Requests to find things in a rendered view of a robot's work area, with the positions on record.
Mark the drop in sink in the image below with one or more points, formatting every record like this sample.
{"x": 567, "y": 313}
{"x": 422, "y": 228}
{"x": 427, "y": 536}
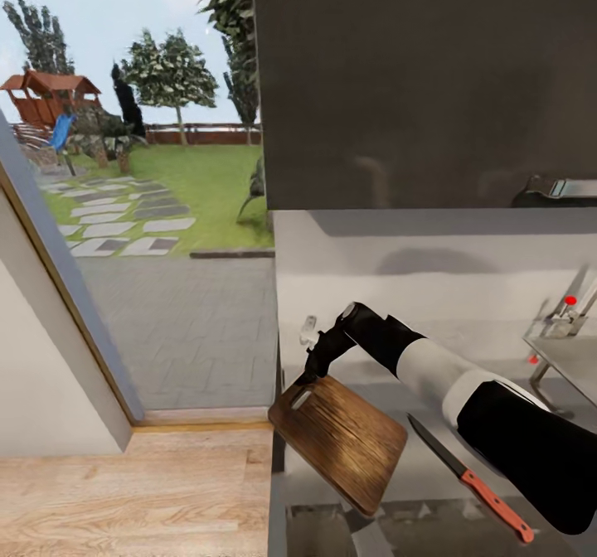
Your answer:
{"x": 574, "y": 356}

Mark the cabinet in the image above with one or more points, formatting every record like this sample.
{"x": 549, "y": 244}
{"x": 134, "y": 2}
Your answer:
{"x": 430, "y": 104}

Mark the fixed window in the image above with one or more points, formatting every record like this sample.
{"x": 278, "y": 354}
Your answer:
{"x": 131, "y": 154}

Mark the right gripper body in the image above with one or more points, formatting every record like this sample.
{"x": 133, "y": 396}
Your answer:
{"x": 322, "y": 355}

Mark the parer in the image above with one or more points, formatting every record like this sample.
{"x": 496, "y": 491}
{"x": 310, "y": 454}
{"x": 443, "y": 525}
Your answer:
{"x": 489, "y": 497}

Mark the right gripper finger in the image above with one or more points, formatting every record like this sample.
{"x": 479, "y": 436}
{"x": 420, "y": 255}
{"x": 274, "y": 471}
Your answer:
{"x": 308, "y": 377}

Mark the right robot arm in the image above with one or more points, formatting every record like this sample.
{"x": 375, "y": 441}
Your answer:
{"x": 549, "y": 460}

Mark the cutting board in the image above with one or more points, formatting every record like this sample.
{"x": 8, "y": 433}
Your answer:
{"x": 352, "y": 442}

